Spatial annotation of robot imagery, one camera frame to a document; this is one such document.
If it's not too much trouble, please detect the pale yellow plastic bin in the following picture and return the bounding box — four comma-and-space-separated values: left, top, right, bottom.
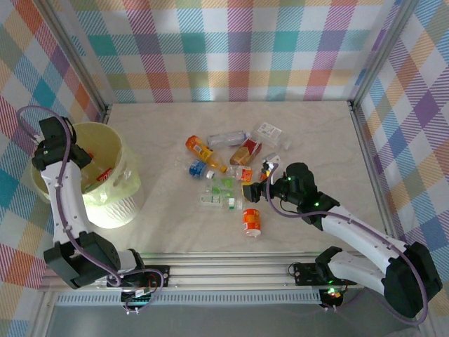
29, 121, 142, 230

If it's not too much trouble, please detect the left controller board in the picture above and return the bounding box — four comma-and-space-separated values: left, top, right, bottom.
121, 287, 157, 315

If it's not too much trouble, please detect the clear bottle red label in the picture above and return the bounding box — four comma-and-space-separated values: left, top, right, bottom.
227, 164, 269, 183

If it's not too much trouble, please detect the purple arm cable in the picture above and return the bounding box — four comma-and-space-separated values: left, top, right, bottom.
264, 164, 429, 324
17, 105, 166, 313

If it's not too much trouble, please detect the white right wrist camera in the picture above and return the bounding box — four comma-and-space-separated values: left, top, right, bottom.
261, 152, 281, 176

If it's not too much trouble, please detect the clear plastic packet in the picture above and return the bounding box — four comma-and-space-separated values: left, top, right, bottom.
250, 121, 292, 151

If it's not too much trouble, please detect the clear bottle dark green label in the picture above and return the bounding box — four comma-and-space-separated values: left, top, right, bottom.
199, 193, 243, 211

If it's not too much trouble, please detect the controller board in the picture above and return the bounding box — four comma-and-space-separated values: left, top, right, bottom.
321, 286, 344, 312
121, 287, 157, 315

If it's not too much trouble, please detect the aluminium left frame post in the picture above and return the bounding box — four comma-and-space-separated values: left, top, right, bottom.
36, 0, 113, 120

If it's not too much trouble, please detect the orange juice plastic bottle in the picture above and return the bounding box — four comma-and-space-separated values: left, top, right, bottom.
185, 135, 229, 175

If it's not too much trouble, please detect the grey slotted cable duct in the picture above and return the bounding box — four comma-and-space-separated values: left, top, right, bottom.
55, 293, 323, 306

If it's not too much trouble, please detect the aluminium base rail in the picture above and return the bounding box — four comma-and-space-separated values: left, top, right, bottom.
38, 252, 427, 292

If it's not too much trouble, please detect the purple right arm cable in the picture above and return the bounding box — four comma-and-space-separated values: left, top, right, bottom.
264, 164, 429, 324

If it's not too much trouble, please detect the crushed bright green label bottle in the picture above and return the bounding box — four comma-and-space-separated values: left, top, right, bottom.
206, 177, 243, 196

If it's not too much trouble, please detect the right controller board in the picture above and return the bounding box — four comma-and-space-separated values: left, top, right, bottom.
321, 286, 344, 312

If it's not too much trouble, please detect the aluminium frame post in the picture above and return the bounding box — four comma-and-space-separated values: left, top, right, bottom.
349, 0, 420, 108
36, 0, 113, 120

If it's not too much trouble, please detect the aluminium right side rail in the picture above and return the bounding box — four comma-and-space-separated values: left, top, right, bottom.
349, 100, 410, 246

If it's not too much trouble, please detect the crushed blue label bottle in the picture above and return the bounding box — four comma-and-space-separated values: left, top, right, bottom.
188, 158, 215, 180

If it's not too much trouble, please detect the clear purple tinted bottle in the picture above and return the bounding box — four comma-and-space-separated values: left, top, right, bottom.
206, 129, 253, 148

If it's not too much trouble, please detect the aluminium right frame post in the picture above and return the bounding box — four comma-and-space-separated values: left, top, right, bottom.
349, 0, 420, 108

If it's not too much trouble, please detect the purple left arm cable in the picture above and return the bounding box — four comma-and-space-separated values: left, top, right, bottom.
17, 105, 166, 313

